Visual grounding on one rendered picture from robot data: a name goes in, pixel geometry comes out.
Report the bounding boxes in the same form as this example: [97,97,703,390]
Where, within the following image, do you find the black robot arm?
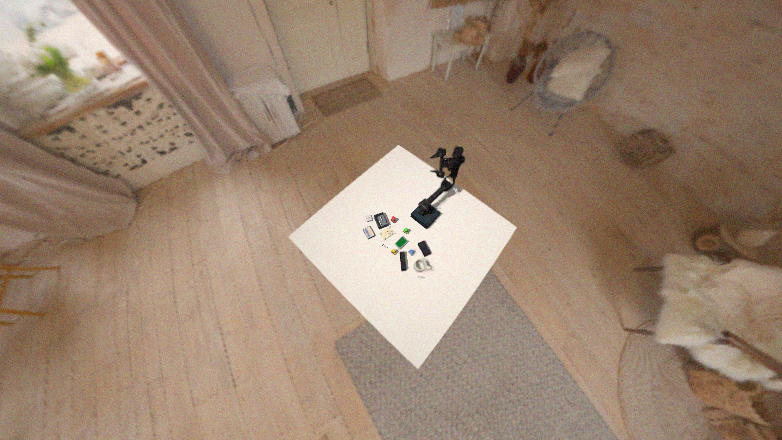
[418,147,465,217]

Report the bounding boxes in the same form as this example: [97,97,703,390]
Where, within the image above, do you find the white mug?
[413,259,431,273]

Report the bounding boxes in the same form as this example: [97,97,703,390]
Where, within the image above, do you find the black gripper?
[430,148,446,178]

